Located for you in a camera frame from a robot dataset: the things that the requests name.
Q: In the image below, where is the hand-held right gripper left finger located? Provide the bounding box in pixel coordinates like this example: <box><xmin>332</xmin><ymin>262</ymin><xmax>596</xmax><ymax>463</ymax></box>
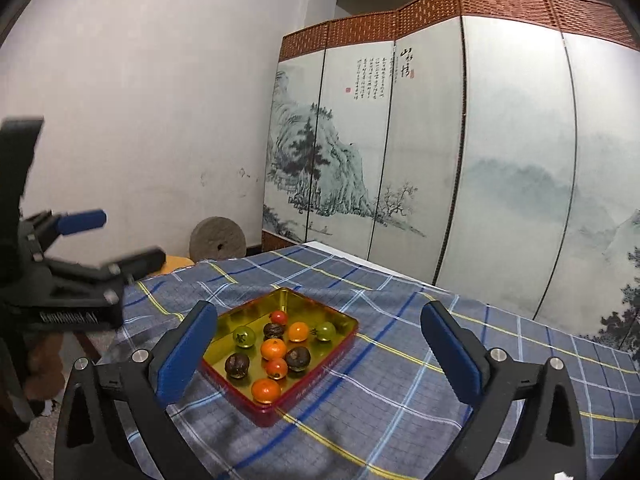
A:
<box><xmin>54</xmin><ymin>300</ymin><xmax>219</xmax><ymax>480</ymax></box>

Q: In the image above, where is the yellow and red tin tray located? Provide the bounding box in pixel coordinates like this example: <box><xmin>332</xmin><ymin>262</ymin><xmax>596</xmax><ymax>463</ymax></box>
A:
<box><xmin>200</xmin><ymin>287</ymin><xmax>360</xmax><ymax>428</ymax></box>

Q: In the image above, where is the painted folding screen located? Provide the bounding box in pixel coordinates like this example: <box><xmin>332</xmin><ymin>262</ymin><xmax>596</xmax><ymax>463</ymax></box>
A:
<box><xmin>261</xmin><ymin>0</ymin><xmax>640</xmax><ymax>361</ymax></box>

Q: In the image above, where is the round stone millstone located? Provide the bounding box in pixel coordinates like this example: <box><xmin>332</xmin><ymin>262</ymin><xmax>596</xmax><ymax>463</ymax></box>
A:
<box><xmin>189</xmin><ymin>216</ymin><xmax>247</xmax><ymax>262</ymax></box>

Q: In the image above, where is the person's left hand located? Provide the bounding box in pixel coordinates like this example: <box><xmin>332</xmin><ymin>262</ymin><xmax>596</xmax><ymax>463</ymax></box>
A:
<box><xmin>25</xmin><ymin>332</ymin><xmax>68</xmax><ymax>398</ymax></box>

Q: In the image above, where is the blue plaid tablecloth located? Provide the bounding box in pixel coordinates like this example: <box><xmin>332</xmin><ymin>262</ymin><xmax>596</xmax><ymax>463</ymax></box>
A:
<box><xmin>97</xmin><ymin>244</ymin><xmax>640</xmax><ymax>480</ymax></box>

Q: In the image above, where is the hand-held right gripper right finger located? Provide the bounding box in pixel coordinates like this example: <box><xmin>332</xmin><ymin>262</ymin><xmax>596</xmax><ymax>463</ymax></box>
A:
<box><xmin>420</xmin><ymin>301</ymin><xmax>587</xmax><ymax>480</ymax></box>

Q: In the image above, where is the orange mandarin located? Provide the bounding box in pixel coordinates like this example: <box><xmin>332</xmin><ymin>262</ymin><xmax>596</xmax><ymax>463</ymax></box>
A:
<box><xmin>250</xmin><ymin>378</ymin><xmax>282</xmax><ymax>405</ymax></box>
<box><xmin>260</xmin><ymin>338</ymin><xmax>287</xmax><ymax>361</ymax></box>

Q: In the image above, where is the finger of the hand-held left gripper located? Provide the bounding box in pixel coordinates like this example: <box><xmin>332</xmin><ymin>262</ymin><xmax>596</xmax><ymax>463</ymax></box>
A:
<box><xmin>100</xmin><ymin>246</ymin><xmax>167</xmax><ymax>286</ymax></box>
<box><xmin>55</xmin><ymin>209</ymin><xmax>107</xmax><ymax>235</ymax></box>

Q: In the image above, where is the orange-yellow stool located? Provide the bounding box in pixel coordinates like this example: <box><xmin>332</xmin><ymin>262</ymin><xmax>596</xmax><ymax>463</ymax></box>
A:
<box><xmin>159</xmin><ymin>255</ymin><xmax>196</xmax><ymax>277</ymax></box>

